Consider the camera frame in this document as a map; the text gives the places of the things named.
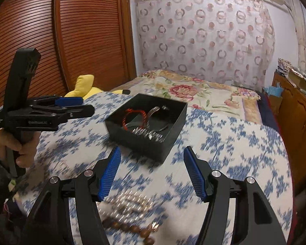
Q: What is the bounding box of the white pearl necklace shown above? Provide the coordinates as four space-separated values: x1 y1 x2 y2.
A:
99 190 156 222

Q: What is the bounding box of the red braided cord bracelet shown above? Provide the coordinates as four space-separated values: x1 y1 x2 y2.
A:
121 108 146 132

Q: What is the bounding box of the black jewelry box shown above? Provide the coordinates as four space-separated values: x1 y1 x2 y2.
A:
105 94 187 163

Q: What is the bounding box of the brown wooden bead bracelet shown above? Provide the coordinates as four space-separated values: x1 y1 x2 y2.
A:
101 215 160 245

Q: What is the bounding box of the silver engraved bangle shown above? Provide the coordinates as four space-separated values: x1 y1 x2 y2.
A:
146 106 171 133

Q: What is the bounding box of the person's left hand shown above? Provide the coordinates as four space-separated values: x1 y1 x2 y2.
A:
0 129 41 168

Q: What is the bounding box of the yellow Pikachu plush toy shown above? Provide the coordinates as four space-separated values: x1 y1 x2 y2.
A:
64 74 132 101

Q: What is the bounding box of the blue floral white blanket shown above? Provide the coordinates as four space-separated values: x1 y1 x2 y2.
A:
18 92 293 244

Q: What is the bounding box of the pink floral bed quilt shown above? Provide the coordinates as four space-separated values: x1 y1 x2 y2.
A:
113 70 262 124

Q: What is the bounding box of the brown louvered wardrobe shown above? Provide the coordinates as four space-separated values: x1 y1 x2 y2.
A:
0 0 136 106

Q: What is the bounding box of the light blue gift bag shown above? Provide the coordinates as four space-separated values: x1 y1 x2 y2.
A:
263 82 284 97

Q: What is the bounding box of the wooden sideboard cabinet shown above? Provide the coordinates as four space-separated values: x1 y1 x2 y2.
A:
272 72 306 193

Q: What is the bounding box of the pink circle patterned curtain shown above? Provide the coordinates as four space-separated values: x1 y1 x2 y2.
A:
134 0 275 90

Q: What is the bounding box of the cardboard box on cabinet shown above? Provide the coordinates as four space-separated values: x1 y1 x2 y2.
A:
287 69 306 91

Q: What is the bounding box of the beige tied side curtain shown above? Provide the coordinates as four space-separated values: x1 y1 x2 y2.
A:
288 0 306 72

